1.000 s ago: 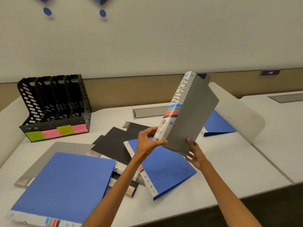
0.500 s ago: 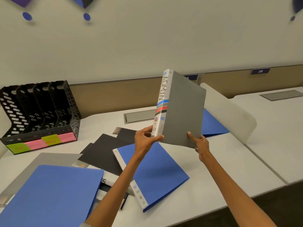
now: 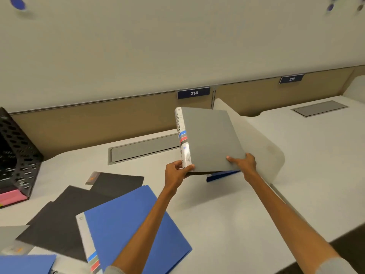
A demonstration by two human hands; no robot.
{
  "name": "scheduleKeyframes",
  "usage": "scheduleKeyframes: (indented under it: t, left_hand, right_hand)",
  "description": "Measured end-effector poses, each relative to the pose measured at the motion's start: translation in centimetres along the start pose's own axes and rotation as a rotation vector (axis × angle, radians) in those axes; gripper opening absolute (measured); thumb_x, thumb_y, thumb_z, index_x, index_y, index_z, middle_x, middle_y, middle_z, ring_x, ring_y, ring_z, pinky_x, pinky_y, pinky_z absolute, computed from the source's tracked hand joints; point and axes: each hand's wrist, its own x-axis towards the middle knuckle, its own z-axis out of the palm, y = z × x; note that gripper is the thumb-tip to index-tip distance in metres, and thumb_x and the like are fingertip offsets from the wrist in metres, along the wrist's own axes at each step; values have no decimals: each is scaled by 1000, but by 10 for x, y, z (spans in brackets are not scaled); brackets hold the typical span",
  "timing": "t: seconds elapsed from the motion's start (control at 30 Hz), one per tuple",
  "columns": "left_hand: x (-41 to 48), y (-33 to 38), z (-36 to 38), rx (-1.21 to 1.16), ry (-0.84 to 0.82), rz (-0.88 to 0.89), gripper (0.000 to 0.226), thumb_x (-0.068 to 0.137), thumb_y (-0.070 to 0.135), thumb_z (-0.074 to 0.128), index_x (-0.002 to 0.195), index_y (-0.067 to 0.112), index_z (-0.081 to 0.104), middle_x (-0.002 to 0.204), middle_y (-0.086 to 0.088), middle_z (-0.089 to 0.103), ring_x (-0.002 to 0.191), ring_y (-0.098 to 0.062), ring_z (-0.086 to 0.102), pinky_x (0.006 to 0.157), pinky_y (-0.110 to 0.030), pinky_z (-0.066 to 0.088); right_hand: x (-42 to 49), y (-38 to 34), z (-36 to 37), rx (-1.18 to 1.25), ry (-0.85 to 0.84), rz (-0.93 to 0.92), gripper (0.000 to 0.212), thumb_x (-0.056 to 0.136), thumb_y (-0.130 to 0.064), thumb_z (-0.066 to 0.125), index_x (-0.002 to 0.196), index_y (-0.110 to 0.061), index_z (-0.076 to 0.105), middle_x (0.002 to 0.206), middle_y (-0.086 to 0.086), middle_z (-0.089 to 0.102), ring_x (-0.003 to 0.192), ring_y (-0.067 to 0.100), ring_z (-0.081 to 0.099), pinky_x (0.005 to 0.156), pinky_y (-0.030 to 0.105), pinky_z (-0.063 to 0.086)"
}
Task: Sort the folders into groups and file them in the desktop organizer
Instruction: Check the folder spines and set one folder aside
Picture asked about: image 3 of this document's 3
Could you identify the person's right hand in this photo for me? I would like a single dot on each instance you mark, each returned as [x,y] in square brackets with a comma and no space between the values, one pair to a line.
[248,166]

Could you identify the person's left hand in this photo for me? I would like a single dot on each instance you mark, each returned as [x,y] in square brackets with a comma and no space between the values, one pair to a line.
[174,176]

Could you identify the person's right thumb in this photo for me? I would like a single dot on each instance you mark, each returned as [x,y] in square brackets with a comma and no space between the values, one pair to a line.
[234,160]

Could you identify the person's left thumb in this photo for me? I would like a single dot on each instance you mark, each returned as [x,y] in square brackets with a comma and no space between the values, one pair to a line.
[188,169]

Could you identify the person's left forearm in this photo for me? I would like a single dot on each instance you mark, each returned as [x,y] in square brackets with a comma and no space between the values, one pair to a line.
[142,231]

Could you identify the person's right forearm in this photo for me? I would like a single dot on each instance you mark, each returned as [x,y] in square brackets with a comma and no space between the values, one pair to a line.
[285,222]

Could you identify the blue bookend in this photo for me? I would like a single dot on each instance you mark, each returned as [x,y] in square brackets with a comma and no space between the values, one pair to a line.
[221,175]

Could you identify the white desk divider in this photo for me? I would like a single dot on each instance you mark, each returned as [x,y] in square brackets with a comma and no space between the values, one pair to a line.
[356,89]
[262,151]

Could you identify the black folder with orange label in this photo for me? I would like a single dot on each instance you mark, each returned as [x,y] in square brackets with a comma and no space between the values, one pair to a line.
[119,184]

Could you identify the beige desk back panel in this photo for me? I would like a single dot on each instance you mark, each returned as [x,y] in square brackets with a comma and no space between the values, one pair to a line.
[271,96]
[99,122]

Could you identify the blue desk number sign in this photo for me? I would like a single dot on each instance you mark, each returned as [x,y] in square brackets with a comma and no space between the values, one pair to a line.
[291,79]
[194,93]

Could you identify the blue folder with white spine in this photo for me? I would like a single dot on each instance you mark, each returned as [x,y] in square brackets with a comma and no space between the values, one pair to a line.
[125,222]

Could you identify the person's grey left sleeve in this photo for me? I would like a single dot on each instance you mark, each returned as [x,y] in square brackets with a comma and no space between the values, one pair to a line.
[114,270]

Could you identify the person's grey sleeve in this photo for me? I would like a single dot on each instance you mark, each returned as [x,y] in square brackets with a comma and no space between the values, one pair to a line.
[336,266]
[114,270]

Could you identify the large black folder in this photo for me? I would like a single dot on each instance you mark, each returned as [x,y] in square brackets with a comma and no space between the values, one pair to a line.
[61,222]

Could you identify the person's grey right sleeve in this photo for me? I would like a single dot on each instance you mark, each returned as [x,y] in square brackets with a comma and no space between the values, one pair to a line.
[336,266]

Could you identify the black mesh file tray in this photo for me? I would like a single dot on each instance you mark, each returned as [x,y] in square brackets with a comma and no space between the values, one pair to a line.
[17,156]

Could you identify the pink folder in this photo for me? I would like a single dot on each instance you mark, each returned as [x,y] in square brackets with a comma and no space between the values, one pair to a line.
[10,197]

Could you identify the blue round magnet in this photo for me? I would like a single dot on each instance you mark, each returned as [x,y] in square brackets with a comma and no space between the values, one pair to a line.
[17,2]
[330,7]

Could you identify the plain blue folder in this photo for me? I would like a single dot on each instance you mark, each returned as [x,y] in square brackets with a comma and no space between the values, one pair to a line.
[24,264]

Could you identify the grey folder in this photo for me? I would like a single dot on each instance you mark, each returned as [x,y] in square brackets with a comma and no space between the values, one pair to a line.
[11,238]

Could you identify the grey round magnet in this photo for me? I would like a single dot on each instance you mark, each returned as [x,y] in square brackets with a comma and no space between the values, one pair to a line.
[360,7]

